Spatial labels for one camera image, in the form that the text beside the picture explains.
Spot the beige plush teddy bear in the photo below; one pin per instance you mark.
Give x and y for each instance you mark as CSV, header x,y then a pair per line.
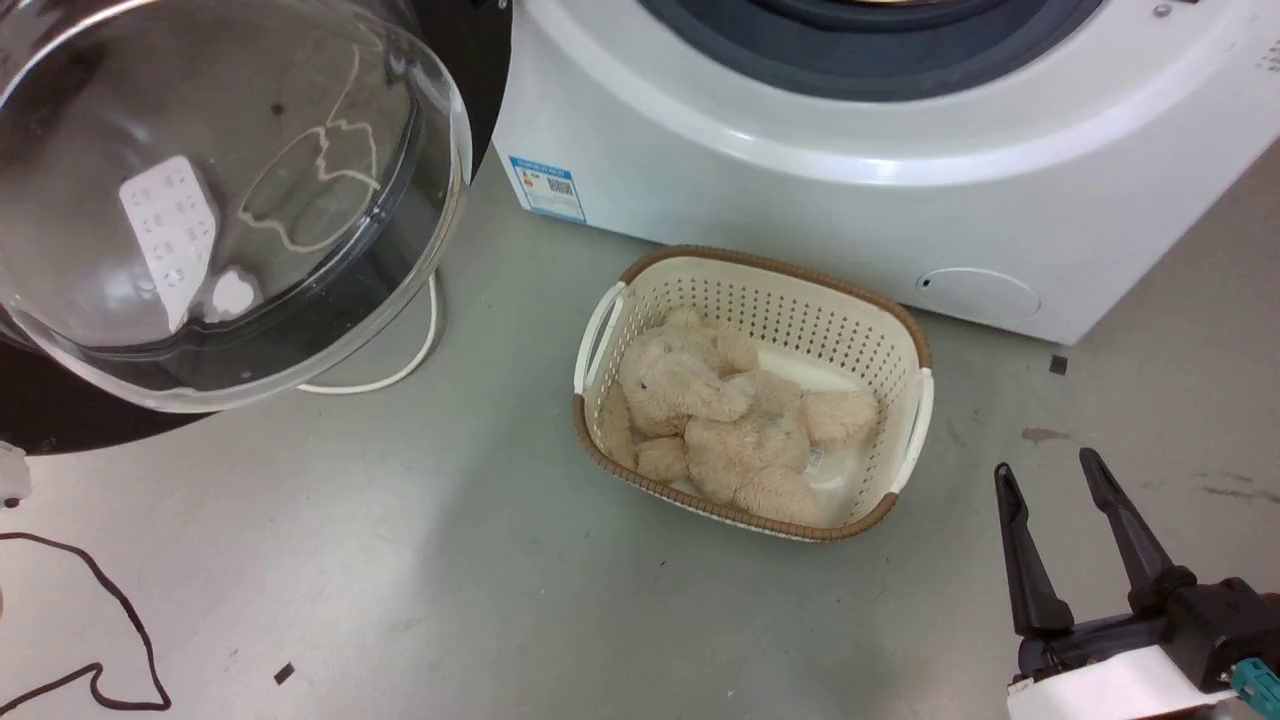
x,y
720,420

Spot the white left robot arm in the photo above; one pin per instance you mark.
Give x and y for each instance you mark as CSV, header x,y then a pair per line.
x,y
10,475

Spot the white door sticker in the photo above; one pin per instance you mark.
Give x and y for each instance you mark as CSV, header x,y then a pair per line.
x,y
170,235

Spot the white washing machine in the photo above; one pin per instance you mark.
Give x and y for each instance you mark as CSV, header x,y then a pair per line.
x,y
760,130

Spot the round white filter cover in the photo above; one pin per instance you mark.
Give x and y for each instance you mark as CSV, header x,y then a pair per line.
x,y
980,295

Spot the dark grey door gasket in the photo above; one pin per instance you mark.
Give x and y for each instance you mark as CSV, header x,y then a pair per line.
x,y
870,70

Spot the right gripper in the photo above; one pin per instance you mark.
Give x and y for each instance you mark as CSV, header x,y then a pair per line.
x,y
1100,680

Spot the blue energy label sticker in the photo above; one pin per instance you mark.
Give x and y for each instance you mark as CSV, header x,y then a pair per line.
x,y
547,188

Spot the cream laundry basket brown rim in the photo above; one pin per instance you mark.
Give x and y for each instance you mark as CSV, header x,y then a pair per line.
x,y
800,300

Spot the glass washing machine door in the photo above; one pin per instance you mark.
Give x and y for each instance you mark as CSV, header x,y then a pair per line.
x,y
250,130

